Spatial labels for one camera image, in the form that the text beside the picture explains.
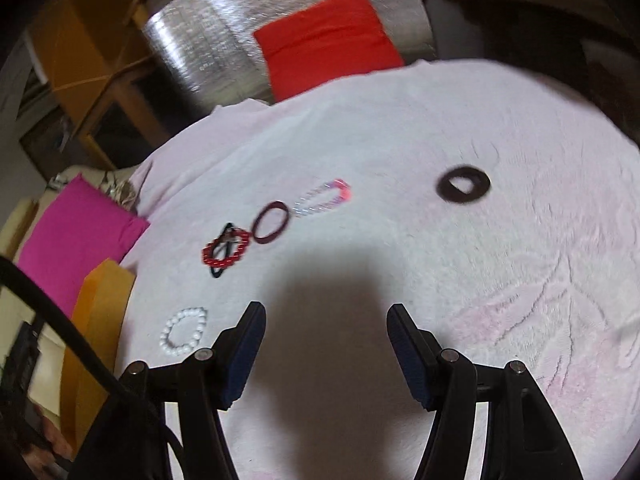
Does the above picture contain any floral patterned cloth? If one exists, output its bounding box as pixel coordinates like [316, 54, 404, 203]
[50, 167, 142, 211]

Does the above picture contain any pink clear bead bracelet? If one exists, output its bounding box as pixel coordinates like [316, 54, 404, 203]
[292, 178, 352, 218]

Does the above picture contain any black hair tie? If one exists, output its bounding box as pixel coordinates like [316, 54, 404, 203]
[210, 222, 238, 279]

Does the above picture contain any dark brown furniture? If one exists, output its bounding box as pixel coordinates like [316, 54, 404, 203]
[415, 0, 640, 151]

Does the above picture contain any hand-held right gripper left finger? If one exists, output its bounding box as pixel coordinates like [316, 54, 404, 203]
[67, 301, 267, 480]

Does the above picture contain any red bead bracelet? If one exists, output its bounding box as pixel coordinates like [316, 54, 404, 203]
[201, 228, 251, 266]

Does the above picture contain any maroon hair tie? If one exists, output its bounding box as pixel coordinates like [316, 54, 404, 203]
[251, 201, 290, 245]

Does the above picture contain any pale pink fleece blanket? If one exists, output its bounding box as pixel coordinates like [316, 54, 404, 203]
[112, 59, 640, 480]

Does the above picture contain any white bead bracelet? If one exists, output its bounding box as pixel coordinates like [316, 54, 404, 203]
[160, 306, 208, 357]

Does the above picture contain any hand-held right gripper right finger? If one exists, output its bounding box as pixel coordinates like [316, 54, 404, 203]
[386, 303, 586, 480]

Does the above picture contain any black cable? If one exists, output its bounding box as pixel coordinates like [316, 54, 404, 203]
[0, 257, 186, 480]

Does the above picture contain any yellow wooden cabinet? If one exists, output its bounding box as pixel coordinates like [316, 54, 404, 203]
[25, 0, 201, 171]

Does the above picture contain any beige leather sofa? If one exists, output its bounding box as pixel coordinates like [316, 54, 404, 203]
[0, 200, 68, 411]

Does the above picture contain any silver foil mat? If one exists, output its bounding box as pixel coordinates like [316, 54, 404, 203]
[142, 0, 437, 111]

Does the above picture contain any orange cardboard box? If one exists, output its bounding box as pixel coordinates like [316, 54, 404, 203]
[60, 258, 138, 456]

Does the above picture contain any dark brown scrunchie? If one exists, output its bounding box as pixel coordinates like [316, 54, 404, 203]
[436, 165, 492, 206]

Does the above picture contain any magenta pillow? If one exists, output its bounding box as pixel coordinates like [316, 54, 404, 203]
[17, 174, 151, 318]

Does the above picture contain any red cloth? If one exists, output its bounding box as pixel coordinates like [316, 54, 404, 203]
[253, 0, 405, 102]

